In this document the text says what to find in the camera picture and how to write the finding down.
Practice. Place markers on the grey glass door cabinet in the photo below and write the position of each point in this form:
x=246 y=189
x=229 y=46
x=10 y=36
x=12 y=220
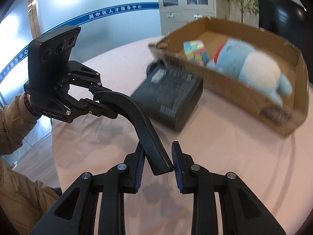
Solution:
x=176 y=13

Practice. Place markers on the black curved stand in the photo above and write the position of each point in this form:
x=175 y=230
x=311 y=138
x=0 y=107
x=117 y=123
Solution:
x=157 y=157

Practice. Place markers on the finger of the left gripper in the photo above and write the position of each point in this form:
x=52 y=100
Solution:
x=85 y=77
x=86 y=106

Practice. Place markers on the pastel colour puzzle cube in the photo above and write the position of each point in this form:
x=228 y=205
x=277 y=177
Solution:
x=195 y=51

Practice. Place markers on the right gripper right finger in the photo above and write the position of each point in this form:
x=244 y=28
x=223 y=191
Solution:
x=221 y=203

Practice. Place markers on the blue plush toy red headband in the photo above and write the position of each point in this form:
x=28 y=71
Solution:
x=240 y=60

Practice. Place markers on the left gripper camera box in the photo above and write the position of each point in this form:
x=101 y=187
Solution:
x=48 y=56

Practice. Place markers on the brown cardboard box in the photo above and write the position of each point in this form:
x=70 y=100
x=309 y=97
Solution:
x=215 y=32

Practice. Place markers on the left hand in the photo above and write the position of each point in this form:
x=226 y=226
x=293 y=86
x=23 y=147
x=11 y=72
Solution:
x=27 y=102

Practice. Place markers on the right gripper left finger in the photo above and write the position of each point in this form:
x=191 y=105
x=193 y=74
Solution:
x=95 y=202

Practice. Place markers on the left brown jacket forearm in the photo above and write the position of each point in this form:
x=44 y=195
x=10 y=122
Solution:
x=23 y=201

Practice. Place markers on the black wall television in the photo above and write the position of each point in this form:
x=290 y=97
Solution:
x=288 y=20

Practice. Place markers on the black rectangular box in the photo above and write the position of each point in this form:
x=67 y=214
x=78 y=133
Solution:
x=168 y=95

